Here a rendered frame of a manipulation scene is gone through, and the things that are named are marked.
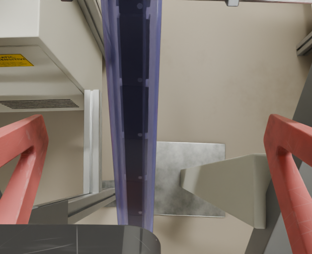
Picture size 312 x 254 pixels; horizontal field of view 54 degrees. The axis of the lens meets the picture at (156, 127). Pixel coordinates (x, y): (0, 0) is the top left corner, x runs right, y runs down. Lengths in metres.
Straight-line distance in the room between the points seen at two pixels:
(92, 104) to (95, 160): 0.15
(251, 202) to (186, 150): 0.82
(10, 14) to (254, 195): 0.47
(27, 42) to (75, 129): 0.61
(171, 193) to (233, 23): 0.67
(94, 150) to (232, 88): 0.59
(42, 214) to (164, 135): 0.74
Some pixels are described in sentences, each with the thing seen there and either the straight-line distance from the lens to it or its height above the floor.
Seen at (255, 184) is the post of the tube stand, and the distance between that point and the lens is 0.26.
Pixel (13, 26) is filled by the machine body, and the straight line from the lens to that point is 0.57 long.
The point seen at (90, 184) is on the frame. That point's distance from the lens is 0.79.
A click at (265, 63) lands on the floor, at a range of 1.22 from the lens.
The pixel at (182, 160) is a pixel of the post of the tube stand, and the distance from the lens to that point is 1.07.
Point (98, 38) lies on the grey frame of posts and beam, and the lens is 1.00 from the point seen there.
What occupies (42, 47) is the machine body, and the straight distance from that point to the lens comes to 0.58.
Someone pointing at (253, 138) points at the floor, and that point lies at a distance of 1.14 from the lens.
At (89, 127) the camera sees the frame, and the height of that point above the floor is 0.32.
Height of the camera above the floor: 1.08
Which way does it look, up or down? 81 degrees down
